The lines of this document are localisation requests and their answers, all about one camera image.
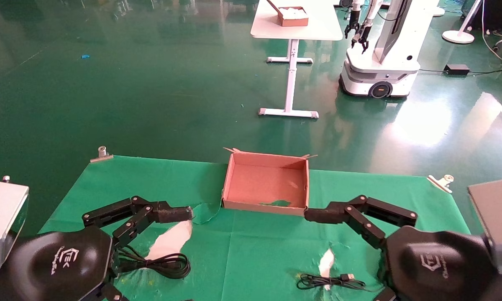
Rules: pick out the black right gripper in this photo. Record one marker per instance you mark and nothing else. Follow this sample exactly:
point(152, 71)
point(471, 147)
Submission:
point(435, 267)

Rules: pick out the black background robot gripper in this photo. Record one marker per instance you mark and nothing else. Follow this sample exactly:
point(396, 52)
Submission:
point(363, 37)
point(352, 27)

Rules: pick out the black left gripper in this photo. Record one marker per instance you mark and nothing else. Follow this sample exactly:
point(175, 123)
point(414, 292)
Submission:
point(62, 259)

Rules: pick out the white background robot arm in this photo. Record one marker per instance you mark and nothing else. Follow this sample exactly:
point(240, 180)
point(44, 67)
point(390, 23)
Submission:
point(355, 6)
point(373, 10)

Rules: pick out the small brown cardboard box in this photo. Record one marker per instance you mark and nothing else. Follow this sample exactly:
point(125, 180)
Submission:
point(293, 21)

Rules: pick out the open brown cardboard box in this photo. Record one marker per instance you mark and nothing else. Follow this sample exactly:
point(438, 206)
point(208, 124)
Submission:
point(263, 184)

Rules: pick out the white table with metal legs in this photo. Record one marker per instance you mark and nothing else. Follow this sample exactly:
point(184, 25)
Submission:
point(318, 25)

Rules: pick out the white wheeled background robot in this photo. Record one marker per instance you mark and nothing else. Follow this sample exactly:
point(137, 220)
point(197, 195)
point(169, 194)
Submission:
point(380, 71)

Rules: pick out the white packing material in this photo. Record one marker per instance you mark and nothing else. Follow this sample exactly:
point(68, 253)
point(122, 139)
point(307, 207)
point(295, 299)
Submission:
point(293, 12)

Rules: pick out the white round stand base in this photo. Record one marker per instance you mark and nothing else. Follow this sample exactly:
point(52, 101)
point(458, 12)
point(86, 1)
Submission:
point(439, 11)

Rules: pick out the green tablecloth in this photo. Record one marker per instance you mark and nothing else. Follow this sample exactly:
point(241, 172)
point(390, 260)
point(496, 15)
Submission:
point(267, 251)

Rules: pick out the white stand with round base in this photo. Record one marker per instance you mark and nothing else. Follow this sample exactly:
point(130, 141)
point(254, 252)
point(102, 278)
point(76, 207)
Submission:
point(458, 36)

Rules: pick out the black power brick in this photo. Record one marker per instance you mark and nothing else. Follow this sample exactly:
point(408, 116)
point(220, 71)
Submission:
point(457, 69)

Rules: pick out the silver binder clip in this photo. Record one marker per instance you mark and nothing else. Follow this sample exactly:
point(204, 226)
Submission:
point(441, 182)
point(101, 155)

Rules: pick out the dark cabinet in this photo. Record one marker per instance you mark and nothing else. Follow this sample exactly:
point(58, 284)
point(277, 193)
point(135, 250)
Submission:
point(500, 12)

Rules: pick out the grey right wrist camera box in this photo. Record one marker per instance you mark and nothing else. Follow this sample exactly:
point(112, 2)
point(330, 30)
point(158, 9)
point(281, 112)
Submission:
point(498, 217)

